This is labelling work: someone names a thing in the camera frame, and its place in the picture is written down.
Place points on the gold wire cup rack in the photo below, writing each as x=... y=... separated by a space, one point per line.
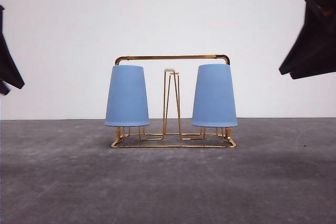
x=172 y=135

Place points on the blue ribbed cup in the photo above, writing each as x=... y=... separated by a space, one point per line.
x=127 y=103
x=214 y=102

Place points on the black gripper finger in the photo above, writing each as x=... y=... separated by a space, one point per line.
x=9 y=70
x=4 y=87

